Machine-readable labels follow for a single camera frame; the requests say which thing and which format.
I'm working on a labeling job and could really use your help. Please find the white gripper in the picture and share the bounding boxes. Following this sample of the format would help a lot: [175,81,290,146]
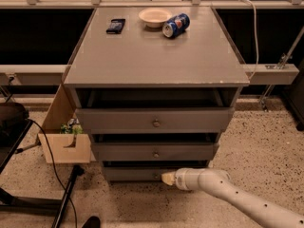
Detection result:
[161,168,202,191]

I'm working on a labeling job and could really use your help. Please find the grey drawer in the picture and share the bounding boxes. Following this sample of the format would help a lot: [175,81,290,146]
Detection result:
[74,88,236,135]
[102,161,209,181]
[91,133,219,162]

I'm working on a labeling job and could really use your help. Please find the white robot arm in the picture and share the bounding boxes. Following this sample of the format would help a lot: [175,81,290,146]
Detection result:
[161,168,304,228]

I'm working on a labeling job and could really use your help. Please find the grey bottom drawer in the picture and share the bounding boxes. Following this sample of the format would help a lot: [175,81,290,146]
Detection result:
[102,161,209,181]

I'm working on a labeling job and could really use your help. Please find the grey top drawer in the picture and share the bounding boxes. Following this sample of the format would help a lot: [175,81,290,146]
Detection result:
[74,88,236,135]

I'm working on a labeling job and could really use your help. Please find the grey drawer cabinet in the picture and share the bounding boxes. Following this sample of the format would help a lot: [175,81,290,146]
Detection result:
[63,6,251,182]

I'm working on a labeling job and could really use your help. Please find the black shoe tip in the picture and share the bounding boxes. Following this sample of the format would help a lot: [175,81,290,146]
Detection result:
[82,216,101,228]

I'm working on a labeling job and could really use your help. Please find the black stand leg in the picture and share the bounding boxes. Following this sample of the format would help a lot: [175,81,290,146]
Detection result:
[51,165,85,228]

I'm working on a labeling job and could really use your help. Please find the green white snack bags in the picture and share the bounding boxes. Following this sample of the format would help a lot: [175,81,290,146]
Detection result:
[60,118,83,135]

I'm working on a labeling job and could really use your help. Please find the plywood box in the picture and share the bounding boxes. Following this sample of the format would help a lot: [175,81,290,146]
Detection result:
[38,85,91,163]

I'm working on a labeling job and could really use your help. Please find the blue Pepsi can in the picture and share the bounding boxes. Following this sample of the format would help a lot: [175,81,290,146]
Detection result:
[162,13,190,38]

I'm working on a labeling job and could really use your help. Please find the white ceramic bowl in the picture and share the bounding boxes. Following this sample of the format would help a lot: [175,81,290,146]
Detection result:
[139,8,172,29]

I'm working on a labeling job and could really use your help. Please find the black chair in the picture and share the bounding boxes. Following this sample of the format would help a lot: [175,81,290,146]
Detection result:
[0,103,60,216]

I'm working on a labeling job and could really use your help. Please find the metal strut right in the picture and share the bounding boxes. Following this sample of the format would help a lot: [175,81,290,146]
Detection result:
[259,26,304,112]

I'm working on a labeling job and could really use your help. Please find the metal rail beam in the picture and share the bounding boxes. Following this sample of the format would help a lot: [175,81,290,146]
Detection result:
[0,64,299,86]

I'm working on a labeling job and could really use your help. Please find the white cable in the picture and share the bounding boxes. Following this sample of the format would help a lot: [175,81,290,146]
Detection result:
[237,0,260,81]

